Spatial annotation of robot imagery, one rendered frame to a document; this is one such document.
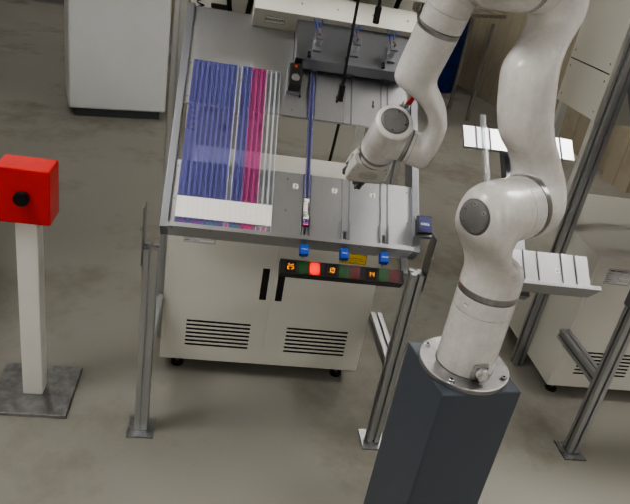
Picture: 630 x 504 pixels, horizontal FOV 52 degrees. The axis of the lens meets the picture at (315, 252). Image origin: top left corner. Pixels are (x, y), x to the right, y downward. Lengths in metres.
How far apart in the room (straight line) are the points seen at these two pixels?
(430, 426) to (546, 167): 0.56
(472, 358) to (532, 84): 0.53
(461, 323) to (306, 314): 1.00
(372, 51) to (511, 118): 0.88
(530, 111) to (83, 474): 1.52
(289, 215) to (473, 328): 0.67
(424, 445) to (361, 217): 0.68
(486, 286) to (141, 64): 3.88
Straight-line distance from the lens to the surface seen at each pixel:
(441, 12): 1.32
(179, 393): 2.29
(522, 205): 1.18
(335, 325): 2.27
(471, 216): 1.17
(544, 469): 2.39
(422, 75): 1.36
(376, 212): 1.82
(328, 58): 1.96
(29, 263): 2.01
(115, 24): 4.78
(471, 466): 1.51
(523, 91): 1.19
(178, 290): 2.18
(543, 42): 1.22
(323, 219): 1.78
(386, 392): 2.10
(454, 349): 1.35
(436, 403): 1.35
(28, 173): 1.87
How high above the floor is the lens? 1.47
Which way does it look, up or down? 27 degrees down
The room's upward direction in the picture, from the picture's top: 11 degrees clockwise
